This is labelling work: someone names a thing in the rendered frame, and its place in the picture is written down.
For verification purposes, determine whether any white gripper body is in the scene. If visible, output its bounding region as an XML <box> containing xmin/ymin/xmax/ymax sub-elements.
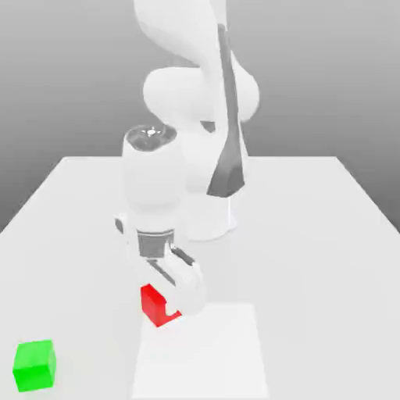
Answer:
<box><xmin>130</xmin><ymin>245</ymin><xmax>208</xmax><ymax>316</ymax></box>

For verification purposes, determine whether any small red cube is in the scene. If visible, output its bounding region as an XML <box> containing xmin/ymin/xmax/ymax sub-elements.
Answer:
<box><xmin>140</xmin><ymin>283</ymin><xmax>183</xmax><ymax>328</ymax></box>

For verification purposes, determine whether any small green cube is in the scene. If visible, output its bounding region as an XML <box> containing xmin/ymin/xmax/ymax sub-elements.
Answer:
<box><xmin>12</xmin><ymin>339</ymin><xmax>58</xmax><ymax>393</ymax></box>

